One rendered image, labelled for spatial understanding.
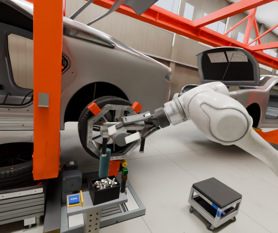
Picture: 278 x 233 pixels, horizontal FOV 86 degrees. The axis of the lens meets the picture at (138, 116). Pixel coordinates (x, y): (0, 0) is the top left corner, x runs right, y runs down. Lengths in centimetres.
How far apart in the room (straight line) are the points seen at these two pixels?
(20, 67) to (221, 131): 602
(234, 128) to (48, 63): 112
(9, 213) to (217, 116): 166
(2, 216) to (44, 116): 88
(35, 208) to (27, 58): 505
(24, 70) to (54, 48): 493
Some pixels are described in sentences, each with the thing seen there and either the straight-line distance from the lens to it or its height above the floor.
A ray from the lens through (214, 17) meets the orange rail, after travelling 491.
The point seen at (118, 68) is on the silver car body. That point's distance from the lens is 182.
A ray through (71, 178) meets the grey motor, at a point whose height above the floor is 39.
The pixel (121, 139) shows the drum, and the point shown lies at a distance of 131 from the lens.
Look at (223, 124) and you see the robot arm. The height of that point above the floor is 126.
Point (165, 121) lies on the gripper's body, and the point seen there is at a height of 121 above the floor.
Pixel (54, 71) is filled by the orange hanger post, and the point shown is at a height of 134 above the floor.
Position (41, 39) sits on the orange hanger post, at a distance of 123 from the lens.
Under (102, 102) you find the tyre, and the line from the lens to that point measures 142.
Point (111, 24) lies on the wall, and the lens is 669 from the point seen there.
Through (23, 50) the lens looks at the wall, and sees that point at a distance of 616.
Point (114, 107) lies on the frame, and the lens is 137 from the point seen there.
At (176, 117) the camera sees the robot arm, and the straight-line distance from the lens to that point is 53.
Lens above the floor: 131
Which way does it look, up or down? 11 degrees down
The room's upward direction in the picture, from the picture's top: 8 degrees clockwise
